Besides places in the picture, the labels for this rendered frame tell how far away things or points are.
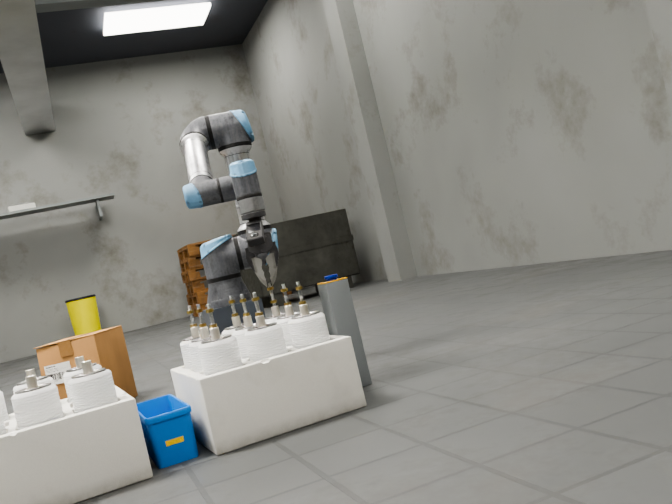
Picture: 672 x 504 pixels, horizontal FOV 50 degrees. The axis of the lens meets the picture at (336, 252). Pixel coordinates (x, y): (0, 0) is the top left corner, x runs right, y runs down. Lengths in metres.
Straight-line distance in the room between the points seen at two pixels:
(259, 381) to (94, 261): 8.27
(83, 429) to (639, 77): 3.30
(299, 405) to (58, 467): 0.55
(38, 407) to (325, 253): 5.75
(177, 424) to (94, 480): 0.22
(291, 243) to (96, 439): 5.60
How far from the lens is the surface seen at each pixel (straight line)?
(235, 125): 2.48
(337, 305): 2.04
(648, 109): 4.11
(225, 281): 2.43
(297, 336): 1.81
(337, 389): 1.80
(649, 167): 4.16
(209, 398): 1.70
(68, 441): 1.67
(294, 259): 7.13
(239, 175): 2.05
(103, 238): 9.94
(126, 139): 10.17
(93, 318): 9.38
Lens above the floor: 0.39
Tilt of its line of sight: level
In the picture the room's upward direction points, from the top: 13 degrees counter-clockwise
